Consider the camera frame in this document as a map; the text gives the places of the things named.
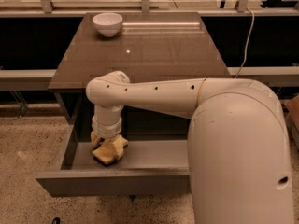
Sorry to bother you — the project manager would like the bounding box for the open grey top drawer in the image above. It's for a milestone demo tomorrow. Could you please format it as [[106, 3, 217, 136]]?
[[35, 104, 192, 198]]

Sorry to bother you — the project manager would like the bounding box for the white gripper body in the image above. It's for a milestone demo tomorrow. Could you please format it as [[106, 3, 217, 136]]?
[[92, 105, 122, 139]]

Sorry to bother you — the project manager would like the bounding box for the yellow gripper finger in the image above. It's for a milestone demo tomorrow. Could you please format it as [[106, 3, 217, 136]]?
[[109, 134, 128, 160], [91, 131, 101, 148]]

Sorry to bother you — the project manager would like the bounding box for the grey metal rail frame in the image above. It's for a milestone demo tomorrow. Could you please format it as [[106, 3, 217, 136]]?
[[0, 0, 299, 91]]

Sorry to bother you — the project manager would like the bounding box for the white ceramic bowl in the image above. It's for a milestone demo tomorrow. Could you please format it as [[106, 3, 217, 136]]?
[[92, 13, 123, 37]]

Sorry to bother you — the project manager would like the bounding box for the yellow sponge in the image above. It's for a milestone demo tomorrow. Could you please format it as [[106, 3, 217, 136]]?
[[93, 137, 118, 165]]

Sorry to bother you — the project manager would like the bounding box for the grey cabinet with glossy top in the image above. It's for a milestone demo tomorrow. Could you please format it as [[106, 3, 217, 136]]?
[[49, 12, 229, 141]]

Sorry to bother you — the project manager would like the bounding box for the white cable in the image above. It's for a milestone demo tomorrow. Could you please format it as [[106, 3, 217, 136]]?
[[234, 7, 255, 79]]

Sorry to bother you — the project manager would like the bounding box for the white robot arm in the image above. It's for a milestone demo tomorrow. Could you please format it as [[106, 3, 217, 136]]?
[[86, 71, 294, 224]]

